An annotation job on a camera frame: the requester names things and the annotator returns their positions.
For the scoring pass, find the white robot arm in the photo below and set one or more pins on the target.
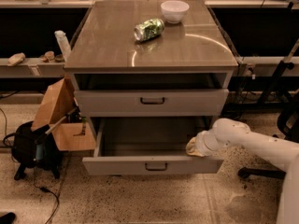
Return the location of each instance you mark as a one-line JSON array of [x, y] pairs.
[[281, 153]]

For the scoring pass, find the white plastic bottle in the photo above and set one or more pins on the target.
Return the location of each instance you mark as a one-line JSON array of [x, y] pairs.
[[63, 43]]

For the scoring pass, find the grey top drawer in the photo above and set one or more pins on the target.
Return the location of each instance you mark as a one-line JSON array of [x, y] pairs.
[[151, 103]]

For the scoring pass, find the black stand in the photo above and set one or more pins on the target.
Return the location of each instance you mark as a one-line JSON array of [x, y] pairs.
[[284, 64]]

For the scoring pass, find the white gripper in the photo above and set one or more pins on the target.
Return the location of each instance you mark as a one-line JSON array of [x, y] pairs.
[[201, 145]]

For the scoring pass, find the beige stone object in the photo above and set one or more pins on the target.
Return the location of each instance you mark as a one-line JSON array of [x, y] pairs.
[[16, 59]]

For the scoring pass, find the black bag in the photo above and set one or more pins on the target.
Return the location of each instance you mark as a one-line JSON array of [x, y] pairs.
[[35, 149]]

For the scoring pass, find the green soda can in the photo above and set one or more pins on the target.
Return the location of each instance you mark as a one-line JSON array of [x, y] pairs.
[[148, 29]]

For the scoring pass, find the small round brown object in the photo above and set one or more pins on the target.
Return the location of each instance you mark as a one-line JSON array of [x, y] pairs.
[[50, 55]]

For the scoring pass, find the grey drawer cabinet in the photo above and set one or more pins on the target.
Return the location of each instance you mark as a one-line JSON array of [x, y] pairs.
[[190, 55]]

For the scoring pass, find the grey drawer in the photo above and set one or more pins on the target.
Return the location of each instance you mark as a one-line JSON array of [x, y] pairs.
[[147, 146], [151, 103]]

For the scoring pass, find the white bowl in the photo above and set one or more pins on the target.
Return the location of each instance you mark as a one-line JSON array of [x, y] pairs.
[[174, 10]]

